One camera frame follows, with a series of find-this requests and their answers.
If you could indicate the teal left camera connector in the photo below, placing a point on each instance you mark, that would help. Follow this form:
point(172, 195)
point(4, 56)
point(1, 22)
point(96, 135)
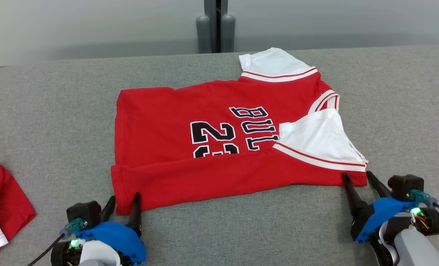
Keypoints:
point(73, 226)

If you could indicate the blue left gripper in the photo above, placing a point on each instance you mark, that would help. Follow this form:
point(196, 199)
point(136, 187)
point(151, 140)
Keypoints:
point(112, 236)

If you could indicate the grey fabric sofa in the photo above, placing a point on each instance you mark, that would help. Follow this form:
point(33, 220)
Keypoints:
point(56, 122)

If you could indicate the red white-striped shorts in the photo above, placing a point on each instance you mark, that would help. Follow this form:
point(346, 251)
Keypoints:
point(4, 199)

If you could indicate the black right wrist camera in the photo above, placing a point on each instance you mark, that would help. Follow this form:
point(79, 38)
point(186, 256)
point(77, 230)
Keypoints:
point(404, 186)

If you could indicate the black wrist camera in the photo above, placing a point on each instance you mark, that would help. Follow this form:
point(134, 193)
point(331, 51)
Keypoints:
point(404, 186)
point(82, 213)

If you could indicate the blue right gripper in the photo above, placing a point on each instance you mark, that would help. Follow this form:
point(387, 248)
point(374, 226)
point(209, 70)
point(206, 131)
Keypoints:
point(378, 214)

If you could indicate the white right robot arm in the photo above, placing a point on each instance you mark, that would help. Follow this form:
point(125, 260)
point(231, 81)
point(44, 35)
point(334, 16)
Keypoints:
point(415, 247)

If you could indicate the grey cylindrical post foot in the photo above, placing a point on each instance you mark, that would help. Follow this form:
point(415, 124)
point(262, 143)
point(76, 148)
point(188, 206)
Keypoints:
point(228, 34)
point(203, 35)

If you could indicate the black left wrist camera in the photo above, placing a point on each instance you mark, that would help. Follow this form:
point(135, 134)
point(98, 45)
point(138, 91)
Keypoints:
point(82, 213)

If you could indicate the grey partition frame post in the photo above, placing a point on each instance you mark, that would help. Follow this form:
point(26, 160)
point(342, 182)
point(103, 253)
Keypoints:
point(210, 22)

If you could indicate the teal camera connector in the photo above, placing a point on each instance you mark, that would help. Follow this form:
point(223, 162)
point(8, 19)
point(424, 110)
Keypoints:
point(419, 195)
point(73, 226)

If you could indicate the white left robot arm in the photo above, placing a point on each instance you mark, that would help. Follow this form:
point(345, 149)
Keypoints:
point(99, 255)

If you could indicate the red white basketball jersey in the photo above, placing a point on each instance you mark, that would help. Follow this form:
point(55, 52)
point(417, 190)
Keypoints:
point(160, 122)

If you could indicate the teal right camera connector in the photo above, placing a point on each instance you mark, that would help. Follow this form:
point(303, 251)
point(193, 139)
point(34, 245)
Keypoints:
point(419, 195)

